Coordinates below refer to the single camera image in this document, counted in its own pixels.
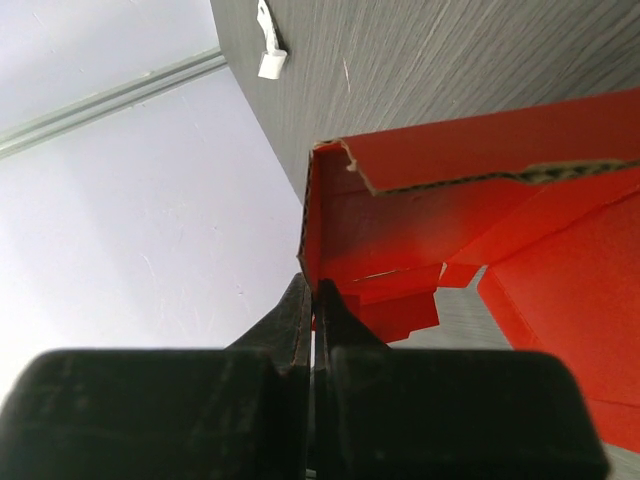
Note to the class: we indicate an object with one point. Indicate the red cardboard paper box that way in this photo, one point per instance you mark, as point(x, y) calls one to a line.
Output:
point(538, 207)

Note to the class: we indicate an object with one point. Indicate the small white plastic bracket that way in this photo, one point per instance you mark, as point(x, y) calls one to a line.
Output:
point(273, 57)

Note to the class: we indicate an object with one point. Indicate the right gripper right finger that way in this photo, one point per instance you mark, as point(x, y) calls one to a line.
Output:
point(384, 413)

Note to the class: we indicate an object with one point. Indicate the left aluminium frame post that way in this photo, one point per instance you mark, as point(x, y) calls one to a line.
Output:
point(102, 104)

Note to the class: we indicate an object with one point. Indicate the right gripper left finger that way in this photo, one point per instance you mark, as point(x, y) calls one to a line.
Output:
point(234, 413)

